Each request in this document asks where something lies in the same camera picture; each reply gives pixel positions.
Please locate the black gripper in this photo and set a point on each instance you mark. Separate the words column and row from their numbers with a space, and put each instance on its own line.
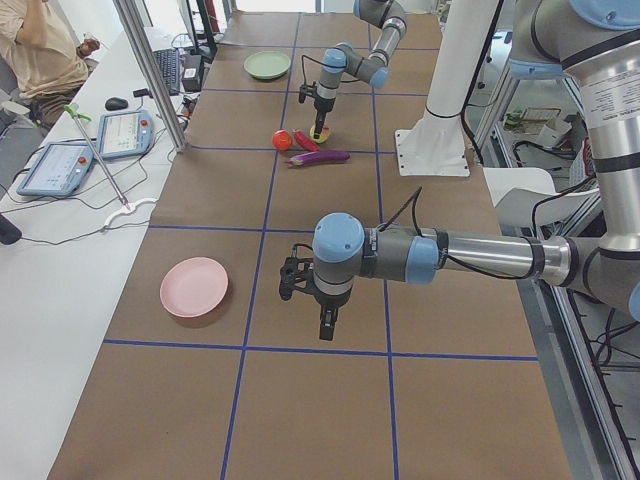
column 322, row 107
column 329, row 301

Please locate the purple eggplant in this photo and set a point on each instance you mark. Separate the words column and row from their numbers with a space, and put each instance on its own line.
column 313, row 158

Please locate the aluminium frame post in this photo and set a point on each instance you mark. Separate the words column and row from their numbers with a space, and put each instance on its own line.
column 133, row 27

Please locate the pink plate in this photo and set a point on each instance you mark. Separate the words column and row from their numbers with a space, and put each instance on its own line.
column 193, row 287

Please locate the blue teach pendant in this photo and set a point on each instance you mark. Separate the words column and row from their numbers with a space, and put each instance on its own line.
column 124, row 134
column 59, row 170

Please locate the red chili pepper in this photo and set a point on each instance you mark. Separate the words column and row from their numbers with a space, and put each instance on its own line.
column 305, row 142

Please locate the seated person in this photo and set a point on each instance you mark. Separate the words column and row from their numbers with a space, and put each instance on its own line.
column 50, row 68

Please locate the black keyboard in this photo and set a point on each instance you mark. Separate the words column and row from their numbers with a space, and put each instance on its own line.
column 168, row 62

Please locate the white chair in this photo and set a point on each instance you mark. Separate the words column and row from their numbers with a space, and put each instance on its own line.
column 525, row 187

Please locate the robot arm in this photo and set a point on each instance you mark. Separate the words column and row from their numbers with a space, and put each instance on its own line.
column 594, row 42
column 373, row 69

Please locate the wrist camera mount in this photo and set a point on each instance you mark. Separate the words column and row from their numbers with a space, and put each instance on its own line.
column 307, row 91
column 296, row 274

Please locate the reacher grabber stick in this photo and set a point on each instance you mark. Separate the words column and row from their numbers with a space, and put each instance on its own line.
column 127, row 207

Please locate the yellow pink peach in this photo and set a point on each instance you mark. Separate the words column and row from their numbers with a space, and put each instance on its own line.
column 321, row 137

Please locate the near blue teach pendant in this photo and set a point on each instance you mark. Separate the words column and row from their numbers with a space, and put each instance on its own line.
column 59, row 170

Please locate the green plate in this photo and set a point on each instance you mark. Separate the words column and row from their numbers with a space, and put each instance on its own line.
column 267, row 65

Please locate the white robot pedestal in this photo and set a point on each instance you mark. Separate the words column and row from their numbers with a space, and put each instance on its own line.
column 435, row 145

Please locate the black computer mouse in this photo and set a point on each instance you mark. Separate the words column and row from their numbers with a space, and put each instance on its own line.
column 115, row 104

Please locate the far blue teach pendant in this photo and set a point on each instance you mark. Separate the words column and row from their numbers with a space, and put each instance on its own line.
column 124, row 134

